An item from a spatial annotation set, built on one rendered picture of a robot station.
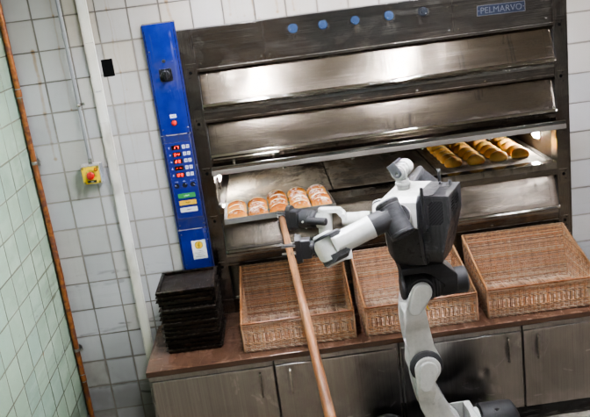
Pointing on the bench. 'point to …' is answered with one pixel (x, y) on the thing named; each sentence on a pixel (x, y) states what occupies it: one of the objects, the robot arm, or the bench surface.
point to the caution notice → (199, 249)
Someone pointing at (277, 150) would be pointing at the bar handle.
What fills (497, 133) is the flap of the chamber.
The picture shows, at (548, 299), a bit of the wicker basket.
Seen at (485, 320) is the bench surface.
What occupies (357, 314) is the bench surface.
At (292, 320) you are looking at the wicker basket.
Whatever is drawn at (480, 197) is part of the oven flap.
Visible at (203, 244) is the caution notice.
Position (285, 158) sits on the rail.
